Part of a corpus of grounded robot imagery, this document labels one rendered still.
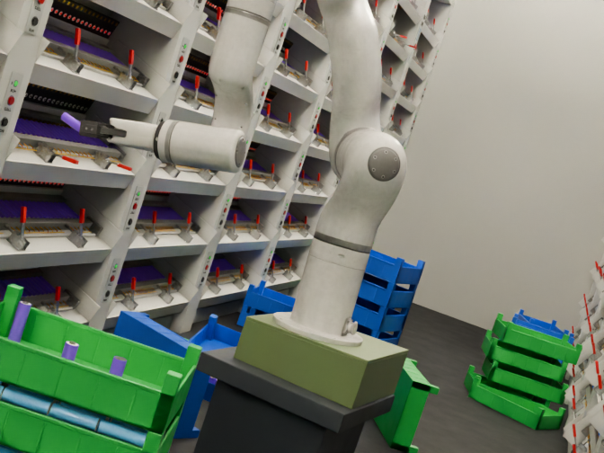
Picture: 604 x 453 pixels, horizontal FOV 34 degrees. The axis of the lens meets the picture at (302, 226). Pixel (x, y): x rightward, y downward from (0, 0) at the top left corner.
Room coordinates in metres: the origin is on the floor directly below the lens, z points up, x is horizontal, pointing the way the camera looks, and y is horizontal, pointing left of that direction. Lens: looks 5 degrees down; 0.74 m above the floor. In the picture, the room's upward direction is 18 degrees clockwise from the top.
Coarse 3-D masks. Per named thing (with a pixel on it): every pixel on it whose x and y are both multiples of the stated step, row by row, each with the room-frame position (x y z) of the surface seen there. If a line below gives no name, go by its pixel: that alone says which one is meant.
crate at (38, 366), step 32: (0, 320) 1.43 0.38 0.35; (32, 320) 1.45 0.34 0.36; (64, 320) 1.44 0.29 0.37; (0, 352) 1.25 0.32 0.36; (32, 352) 1.25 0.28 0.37; (96, 352) 1.44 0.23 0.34; (128, 352) 1.44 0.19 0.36; (160, 352) 1.44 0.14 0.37; (192, 352) 1.43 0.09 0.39; (32, 384) 1.25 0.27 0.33; (64, 384) 1.25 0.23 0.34; (96, 384) 1.25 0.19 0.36; (128, 384) 1.25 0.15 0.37; (160, 384) 1.44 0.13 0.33; (128, 416) 1.25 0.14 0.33; (160, 416) 1.25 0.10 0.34
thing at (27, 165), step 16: (48, 112) 2.37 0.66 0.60; (16, 144) 1.94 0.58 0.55; (112, 144) 2.53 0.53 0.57; (16, 160) 1.99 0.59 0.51; (32, 160) 2.06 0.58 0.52; (64, 160) 2.22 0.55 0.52; (80, 160) 2.30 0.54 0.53; (128, 160) 2.54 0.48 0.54; (144, 160) 2.53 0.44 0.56; (0, 176) 1.97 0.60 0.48; (16, 176) 2.02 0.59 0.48; (32, 176) 2.08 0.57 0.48; (48, 176) 2.14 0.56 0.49; (64, 176) 2.20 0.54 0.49; (80, 176) 2.27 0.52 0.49; (96, 176) 2.34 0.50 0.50; (112, 176) 2.42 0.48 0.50; (128, 176) 2.50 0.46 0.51
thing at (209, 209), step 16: (272, 16) 3.22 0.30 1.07; (288, 16) 3.27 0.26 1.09; (272, 32) 3.21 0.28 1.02; (272, 48) 3.22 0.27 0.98; (272, 64) 3.27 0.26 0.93; (208, 80) 3.25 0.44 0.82; (256, 80) 3.21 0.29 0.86; (256, 96) 3.22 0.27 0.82; (176, 192) 3.25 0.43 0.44; (224, 192) 3.21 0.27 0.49; (192, 208) 3.23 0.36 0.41; (208, 208) 3.22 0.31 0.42; (224, 224) 3.30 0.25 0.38; (176, 256) 3.23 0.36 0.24; (192, 256) 3.22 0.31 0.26; (192, 272) 3.21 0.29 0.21; (208, 272) 3.29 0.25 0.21; (192, 304) 3.25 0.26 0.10; (176, 320) 3.22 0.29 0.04; (192, 320) 3.29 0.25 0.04
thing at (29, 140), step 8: (16, 136) 2.04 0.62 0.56; (24, 136) 2.08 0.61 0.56; (32, 136) 2.12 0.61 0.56; (24, 144) 2.08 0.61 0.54; (32, 144) 2.11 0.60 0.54; (48, 144) 2.17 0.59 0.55; (56, 144) 2.20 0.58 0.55; (64, 144) 2.23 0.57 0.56; (72, 144) 2.28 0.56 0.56; (80, 144) 2.33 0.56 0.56; (72, 152) 2.29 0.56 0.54; (80, 152) 2.32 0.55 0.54; (88, 152) 2.36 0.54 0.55; (104, 152) 2.43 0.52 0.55; (112, 152) 2.47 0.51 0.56
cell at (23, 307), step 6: (18, 306) 1.41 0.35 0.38; (24, 306) 1.41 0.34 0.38; (30, 306) 1.41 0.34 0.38; (18, 312) 1.41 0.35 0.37; (24, 312) 1.41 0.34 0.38; (18, 318) 1.41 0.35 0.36; (24, 318) 1.41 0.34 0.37; (12, 324) 1.41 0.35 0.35; (18, 324) 1.41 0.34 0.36; (24, 324) 1.41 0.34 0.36; (12, 330) 1.41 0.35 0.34; (18, 330) 1.41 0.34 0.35; (12, 336) 1.41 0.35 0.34; (18, 336) 1.41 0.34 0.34
